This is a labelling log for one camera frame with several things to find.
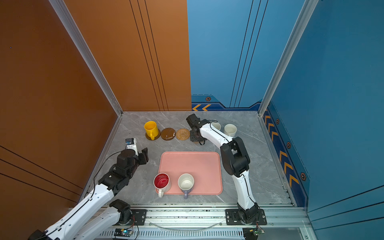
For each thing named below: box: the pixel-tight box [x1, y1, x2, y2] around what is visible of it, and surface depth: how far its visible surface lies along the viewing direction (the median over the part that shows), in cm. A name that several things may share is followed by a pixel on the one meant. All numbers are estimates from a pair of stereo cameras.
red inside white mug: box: [153, 172, 172, 198], surface depth 81 cm
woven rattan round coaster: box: [175, 128, 190, 141], surface depth 108 cm
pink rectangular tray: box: [155, 151, 223, 196], surface depth 94 cm
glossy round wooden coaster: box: [160, 127, 176, 141], surface depth 108 cm
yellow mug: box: [144, 120, 159, 141], surface depth 99 cm
